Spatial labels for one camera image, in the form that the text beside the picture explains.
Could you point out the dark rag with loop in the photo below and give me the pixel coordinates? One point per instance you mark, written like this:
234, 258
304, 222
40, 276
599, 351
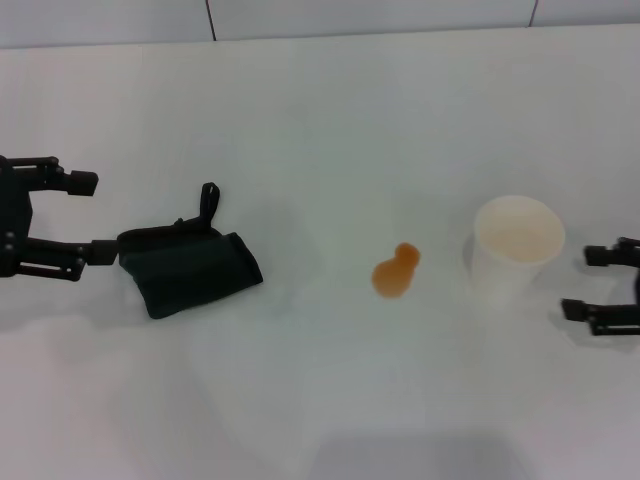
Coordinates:
195, 270

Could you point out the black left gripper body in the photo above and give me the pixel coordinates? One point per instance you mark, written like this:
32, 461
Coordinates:
12, 215

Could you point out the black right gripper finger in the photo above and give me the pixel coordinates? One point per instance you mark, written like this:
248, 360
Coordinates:
575, 309
600, 256

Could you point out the orange brown liquid stain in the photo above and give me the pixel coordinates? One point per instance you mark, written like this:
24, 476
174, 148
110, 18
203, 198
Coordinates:
395, 275

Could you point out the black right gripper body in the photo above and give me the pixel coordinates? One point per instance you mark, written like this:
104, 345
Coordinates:
637, 287

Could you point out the white paper cup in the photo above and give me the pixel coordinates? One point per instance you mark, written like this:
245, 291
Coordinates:
500, 280

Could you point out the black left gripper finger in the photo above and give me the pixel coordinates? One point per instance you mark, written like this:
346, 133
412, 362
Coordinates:
102, 251
82, 183

